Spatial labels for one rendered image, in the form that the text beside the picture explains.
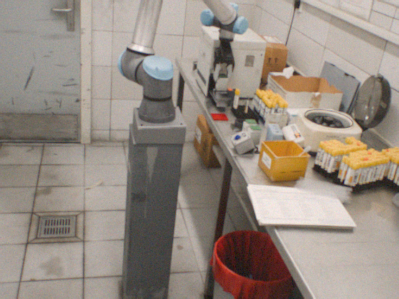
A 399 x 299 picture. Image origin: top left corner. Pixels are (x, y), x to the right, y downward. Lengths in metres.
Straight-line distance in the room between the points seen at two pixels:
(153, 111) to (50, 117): 1.99
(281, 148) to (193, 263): 1.07
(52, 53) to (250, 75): 1.65
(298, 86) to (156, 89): 0.91
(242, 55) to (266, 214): 1.10
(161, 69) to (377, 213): 0.91
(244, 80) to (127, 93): 1.51
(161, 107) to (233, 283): 0.76
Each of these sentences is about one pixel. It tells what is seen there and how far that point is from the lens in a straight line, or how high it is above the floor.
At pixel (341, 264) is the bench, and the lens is 1.43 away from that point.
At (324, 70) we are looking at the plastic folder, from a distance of 2.63.
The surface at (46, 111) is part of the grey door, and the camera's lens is 3.78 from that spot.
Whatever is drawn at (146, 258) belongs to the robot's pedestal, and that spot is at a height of 0.30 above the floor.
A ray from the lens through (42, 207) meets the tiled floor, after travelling 3.11.
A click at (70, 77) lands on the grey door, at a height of 0.54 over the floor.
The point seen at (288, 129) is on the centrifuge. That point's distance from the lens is 2.10.
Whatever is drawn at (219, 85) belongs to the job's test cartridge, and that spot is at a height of 0.98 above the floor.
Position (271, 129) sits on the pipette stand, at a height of 0.98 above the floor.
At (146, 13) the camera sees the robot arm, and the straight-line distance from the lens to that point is 1.94.
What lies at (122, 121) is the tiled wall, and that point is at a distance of 3.88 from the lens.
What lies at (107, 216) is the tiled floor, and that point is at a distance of 3.01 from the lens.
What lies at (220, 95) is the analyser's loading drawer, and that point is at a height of 0.93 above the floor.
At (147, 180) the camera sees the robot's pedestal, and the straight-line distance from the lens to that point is 1.99.
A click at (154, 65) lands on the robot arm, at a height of 1.17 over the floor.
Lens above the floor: 1.70
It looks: 26 degrees down
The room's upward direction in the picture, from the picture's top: 7 degrees clockwise
